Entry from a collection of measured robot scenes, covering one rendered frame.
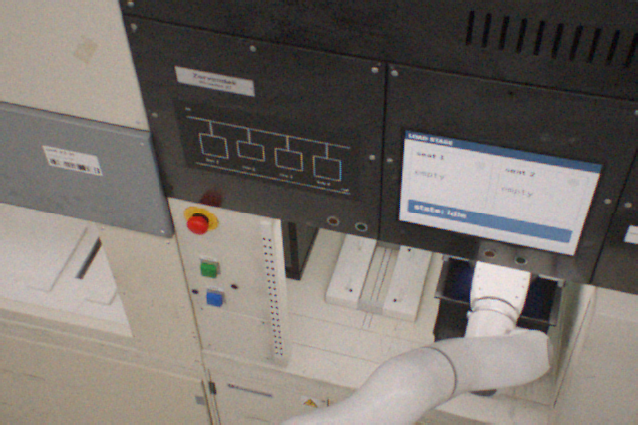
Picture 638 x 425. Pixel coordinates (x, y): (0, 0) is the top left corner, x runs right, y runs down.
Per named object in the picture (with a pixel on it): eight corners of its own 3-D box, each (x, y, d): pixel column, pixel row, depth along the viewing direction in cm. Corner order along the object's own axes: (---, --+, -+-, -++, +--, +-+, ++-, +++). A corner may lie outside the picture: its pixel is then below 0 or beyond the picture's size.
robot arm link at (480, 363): (496, 347, 135) (555, 322, 161) (397, 347, 143) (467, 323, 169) (502, 410, 135) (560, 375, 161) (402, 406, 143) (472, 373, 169)
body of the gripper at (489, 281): (464, 319, 172) (474, 272, 179) (518, 332, 170) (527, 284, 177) (468, 296, 167) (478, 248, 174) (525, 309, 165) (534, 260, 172)
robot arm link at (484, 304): (464, 330, 171) (467, 317, 173) (511, 342, 170) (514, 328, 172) (469, 304, 165) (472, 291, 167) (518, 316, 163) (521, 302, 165)
